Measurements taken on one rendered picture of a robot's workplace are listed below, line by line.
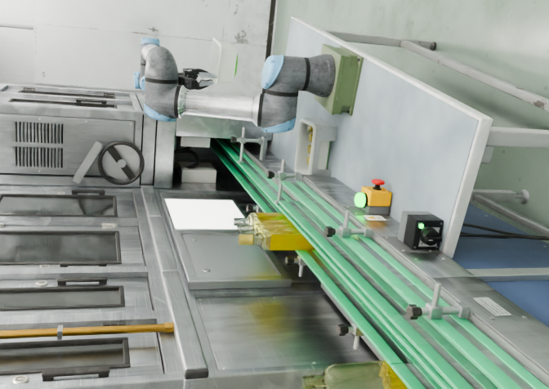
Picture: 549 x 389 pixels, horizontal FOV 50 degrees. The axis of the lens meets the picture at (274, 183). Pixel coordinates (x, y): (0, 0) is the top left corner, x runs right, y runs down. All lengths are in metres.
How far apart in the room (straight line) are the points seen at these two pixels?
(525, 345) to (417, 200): 0.62
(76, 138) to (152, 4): 2.87
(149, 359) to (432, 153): 0.90
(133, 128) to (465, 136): 1.79
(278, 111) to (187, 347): 0.89
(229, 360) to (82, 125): 1.64
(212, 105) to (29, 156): 1.14
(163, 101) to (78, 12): 3.55
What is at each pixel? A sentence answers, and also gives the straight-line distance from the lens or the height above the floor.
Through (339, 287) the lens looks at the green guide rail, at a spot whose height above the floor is 0.93.
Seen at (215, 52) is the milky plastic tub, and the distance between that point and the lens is 2.72.
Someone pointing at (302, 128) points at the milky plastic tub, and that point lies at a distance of 2.34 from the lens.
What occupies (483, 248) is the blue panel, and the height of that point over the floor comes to 0.57.
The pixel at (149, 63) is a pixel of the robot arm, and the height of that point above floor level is 1.44.
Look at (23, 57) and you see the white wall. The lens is 6.10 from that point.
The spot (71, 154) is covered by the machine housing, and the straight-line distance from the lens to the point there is 2.92.
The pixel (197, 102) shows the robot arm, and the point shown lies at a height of 1.27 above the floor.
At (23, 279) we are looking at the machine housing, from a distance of 2.01.
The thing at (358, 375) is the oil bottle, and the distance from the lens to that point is 1.43.
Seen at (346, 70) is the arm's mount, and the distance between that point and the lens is 2.05.
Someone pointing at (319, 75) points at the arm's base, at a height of 0.88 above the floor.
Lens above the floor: 1.60
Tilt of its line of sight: 17 degrees down
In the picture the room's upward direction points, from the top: 88 degrees counter-clockwise
